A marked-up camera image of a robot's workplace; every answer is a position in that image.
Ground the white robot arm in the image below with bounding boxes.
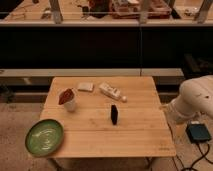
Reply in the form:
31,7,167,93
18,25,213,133
164,75,213,125

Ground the black upright eraser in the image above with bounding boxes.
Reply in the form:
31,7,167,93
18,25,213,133
111,105,118,125

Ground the white plastic bottle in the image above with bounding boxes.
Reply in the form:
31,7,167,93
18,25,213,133
99,82,127,102

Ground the wooden folding table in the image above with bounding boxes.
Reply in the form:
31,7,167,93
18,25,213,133
40,77,176,159

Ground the red chip bag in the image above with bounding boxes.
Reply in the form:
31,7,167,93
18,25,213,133
59,89,74,105

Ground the white paper cup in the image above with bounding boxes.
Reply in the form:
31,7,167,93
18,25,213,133
62,94,76,112

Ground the green round plate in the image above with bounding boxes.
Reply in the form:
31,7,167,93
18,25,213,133
25,119,64,157

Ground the black floor box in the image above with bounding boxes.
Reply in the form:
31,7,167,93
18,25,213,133
186,124,212,143

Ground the black cable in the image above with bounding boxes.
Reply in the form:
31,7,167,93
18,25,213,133
166,121,213,171

